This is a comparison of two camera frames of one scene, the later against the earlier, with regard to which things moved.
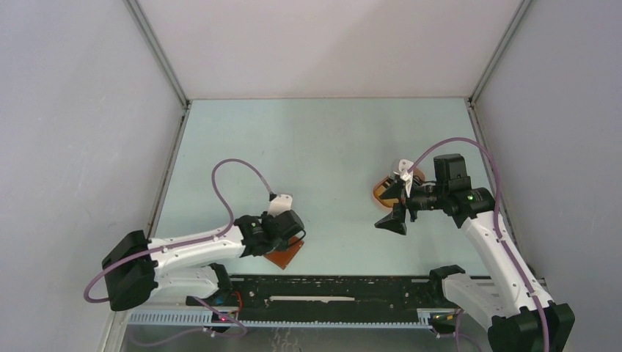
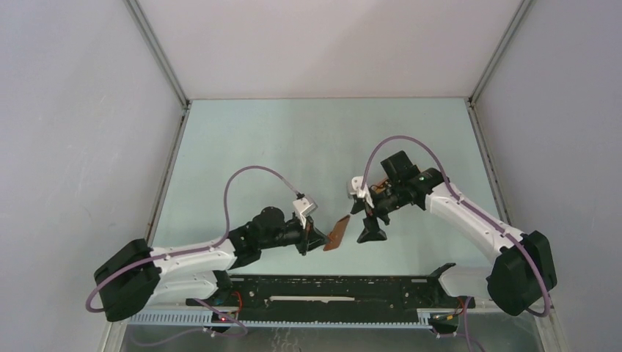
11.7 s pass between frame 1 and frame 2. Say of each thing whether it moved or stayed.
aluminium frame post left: stayed
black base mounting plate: stayed
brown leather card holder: moved
